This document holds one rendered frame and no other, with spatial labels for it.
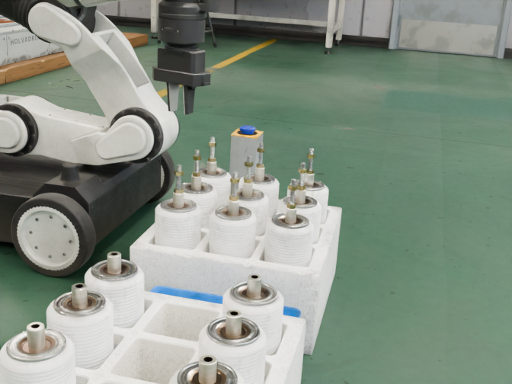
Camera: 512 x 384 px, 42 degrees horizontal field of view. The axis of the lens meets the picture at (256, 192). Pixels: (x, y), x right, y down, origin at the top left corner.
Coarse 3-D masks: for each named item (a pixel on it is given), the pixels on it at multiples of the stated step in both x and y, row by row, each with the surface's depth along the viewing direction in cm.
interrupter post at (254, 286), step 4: (248, 276) 104; (252, 276) 105; (256, 276) 105; (260, 276) 104; (248, 280) 104; (252, 280) 103; (256, 280) 103; (260, 280) 104; (248, 284) 104; (252, 284) 103; (256, 284) 103; (260, 284) 104; (248, 288) 104; (252, 288) 104; (256, 288) 104; (260, 288) 104; (248, 292) 104; (252, 292) 104; (256, 292) 104; (260, 292) 105; (252, 296) 104; (256, 296) 104
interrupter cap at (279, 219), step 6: (276, 216) 136; (282, 216) 136; (300, 216) 137; (276, 222) 133; (282, 222) 133; (300, 222) 134; (306, 222) 134; (288, 228) 131; (294, 228) 131; (300, 228) 132
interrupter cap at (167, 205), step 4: (164, 200) 141; (168, 200) 141; (172, 200) 141; (184, 200) 142; (188, 200) 142; (192, 200) 142; (160, 204) 139; (164, 204) 139; (168, 204) 139; (172, 204) 140; (184, 204) 140; (188, 204) 140; (192, 204) 140; (196, 204) 140; (164, 208) 137; (168, 208) 137; (172, 208) 137; (176, 208) 138; (180, 208) 138; (184, 208) 138; (188, 208) 138; (192, 208) 137; (172, 212) 136; (176, 212) 136; (180, 212) 136; (184, 212) 136
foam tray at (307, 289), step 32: (320, 224) 153; (160, 256) 135; (192, 256) 134; (224, 256) 134; (256, 256) 135; (320, 256) 137; (192, 288) 136; (224, 288) 134; (288, 288) 131; (320, 288) 134; (320, 320) 144
